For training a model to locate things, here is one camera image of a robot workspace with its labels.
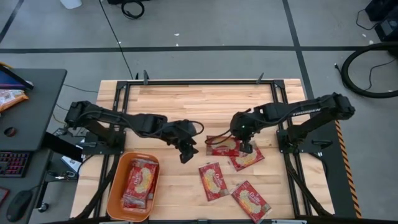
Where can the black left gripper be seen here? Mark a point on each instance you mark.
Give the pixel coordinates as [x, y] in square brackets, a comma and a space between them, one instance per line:
[185, 133]

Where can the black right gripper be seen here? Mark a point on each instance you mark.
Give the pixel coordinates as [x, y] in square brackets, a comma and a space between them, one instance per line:
[244, 127]

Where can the red popcorn bag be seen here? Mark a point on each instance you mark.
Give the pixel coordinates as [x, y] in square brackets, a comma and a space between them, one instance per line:
[213, 182]
[250, 200]
[248, 160]
[133, 203]
[141, 179]
[222, 147]

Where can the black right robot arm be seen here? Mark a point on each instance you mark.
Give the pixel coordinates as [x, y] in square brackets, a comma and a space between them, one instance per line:
[311, 112]

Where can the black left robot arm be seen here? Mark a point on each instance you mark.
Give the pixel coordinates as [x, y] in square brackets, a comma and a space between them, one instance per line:
[146, 124]

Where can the orange plastic basket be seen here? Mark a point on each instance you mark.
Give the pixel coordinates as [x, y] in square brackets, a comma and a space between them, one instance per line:
[115, 186]

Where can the black side platform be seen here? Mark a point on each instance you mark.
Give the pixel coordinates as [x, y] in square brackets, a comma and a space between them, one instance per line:
[335, 186]

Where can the white card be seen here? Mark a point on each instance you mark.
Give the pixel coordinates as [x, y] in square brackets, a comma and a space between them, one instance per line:
[71, 163]

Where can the metal carabiner clip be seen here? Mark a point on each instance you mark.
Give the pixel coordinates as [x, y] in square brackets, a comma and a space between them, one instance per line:
[66, 175]

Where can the large black hoop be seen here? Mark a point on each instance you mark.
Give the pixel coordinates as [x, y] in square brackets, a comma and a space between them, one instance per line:
[344, 71]

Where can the black caster wheel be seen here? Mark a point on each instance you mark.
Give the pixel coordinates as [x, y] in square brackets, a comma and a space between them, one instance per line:
[43, 207]

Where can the black desk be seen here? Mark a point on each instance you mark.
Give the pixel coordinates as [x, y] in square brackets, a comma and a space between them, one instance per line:
[34, 109]

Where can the backlit black keyboard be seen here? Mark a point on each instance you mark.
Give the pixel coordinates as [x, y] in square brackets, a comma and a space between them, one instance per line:
[14, 163]

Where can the black computer mouse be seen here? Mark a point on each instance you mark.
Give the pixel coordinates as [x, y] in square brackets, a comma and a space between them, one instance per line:
[18, 205]

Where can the black equipment box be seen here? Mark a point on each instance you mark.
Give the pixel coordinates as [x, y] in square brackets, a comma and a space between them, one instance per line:
[382, 9]
[388, 29]

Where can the orange snack bag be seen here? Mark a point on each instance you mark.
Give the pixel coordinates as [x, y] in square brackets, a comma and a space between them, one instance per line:
[9, 98]

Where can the white container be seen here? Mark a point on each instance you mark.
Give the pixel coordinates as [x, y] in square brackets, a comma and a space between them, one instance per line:
[71, 3]

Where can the tablet with purple screen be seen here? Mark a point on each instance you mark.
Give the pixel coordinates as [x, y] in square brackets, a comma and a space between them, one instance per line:
[9, 81]

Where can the black frame post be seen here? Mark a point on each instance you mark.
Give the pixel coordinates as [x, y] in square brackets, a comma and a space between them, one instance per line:
[259, 78]
[145, 77]

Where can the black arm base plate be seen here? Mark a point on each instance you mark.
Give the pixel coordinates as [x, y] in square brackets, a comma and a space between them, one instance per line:
[317, 144]
[102, 147]

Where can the black aluminium table frame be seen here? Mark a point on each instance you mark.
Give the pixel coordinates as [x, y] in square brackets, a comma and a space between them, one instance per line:
[199, 82]

